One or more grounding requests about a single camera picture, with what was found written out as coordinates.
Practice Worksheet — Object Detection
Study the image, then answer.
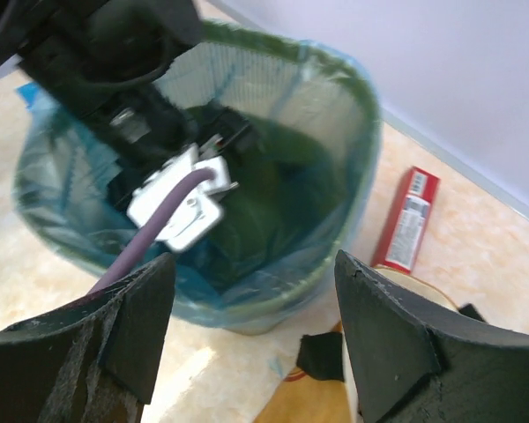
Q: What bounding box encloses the blue plastic trash bag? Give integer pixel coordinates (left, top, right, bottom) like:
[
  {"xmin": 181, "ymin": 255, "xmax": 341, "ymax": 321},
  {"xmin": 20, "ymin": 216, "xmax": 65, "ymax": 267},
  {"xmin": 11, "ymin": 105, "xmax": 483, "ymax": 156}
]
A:
[{"xmin": 11, "ymin": 26, "xmax": 383, "ymax": 330}]

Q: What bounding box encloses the red rectangular carton box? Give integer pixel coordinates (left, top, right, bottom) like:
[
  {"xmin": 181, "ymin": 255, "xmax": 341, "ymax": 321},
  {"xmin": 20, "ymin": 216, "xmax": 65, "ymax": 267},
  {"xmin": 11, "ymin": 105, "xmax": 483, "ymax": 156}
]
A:
[{"xmin": 370, "ymin": 167, "xmax": 440, "ymax": 274}]

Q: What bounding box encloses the yellow canvas tote bag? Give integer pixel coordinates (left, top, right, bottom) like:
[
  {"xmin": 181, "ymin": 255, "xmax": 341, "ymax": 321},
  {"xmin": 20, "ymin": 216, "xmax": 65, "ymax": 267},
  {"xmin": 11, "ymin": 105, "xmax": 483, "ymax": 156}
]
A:
[{"xmin": 250, "ymin": 263, "xmax": 488, "ymax": 423}]

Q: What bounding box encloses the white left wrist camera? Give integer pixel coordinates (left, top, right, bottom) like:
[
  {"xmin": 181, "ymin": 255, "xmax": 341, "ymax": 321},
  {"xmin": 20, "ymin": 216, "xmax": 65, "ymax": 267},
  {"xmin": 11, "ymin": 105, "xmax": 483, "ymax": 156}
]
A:
[{"xmin": 126, "ymin": 145, "xmax": 237, "ymax": 253}]

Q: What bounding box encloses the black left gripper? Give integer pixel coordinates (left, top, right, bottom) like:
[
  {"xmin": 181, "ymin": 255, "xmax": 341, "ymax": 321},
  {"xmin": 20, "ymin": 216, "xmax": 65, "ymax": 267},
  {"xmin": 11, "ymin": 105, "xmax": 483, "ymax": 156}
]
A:
[{"xmin": 56, "ymin": 65, "xmax": 257, "ymax": 177}]

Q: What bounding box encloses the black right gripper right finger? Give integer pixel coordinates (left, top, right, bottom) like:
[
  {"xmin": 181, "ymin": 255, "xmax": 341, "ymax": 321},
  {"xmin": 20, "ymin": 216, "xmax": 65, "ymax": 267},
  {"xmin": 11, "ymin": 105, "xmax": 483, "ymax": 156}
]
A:
[{"xmin": 334, "ymin": 250, "xmax": 529, "ymax": 422}]

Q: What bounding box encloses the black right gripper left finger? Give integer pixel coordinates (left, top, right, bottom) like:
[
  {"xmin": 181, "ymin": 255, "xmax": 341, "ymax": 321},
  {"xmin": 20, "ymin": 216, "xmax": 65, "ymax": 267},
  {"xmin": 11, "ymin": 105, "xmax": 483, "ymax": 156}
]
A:
[{"xmin": 0, "ymin": 253, "xmax": 175, "ymax": 422}]

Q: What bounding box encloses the olive green plastic trash bin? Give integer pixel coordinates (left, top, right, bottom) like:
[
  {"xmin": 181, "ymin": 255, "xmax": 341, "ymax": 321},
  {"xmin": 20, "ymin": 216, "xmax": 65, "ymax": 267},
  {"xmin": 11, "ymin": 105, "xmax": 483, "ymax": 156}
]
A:
[{"xmin": 12, "ymin": 19, "xmax": 383, "ymax": 337}]

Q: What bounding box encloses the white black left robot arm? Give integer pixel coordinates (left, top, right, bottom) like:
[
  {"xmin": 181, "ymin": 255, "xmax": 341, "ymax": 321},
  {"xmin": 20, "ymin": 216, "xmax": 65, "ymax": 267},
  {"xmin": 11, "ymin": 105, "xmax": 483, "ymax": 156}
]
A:
[{"xmin": 0, "ymin": 0, "xmax": 255, "ymax": 178}]

